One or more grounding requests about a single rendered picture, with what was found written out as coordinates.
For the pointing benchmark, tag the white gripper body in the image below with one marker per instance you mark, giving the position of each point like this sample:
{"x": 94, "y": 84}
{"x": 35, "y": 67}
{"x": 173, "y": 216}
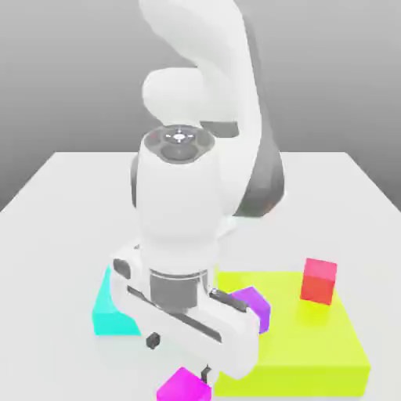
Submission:
{"x": 194, "y": 344}

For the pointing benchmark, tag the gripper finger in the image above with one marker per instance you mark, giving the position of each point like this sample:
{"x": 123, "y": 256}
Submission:
{"x": 153, "y": 341}
{"x": 205, "y": 374}

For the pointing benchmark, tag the small red cube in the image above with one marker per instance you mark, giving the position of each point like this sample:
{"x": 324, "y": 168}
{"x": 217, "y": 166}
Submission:
{"x": 318, "y": 282}

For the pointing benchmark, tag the small purple cube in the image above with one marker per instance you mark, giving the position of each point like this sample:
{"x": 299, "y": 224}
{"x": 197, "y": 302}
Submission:
{"x": 258, "y": 305}

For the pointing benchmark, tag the large cyan box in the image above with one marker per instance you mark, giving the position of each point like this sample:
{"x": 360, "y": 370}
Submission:
{"x": 108, "y": 319}

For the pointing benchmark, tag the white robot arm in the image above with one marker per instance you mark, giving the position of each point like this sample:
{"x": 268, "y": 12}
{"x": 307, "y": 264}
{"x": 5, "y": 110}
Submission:
{"x": 178, "y": 203}

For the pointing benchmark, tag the large yellow box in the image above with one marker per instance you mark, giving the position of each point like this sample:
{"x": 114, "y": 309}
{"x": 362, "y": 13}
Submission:
{"x": 300, "y": 351}

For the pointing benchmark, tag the small magenta cube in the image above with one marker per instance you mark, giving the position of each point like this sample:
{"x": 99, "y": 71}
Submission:
{"x": 183, "y": 387}

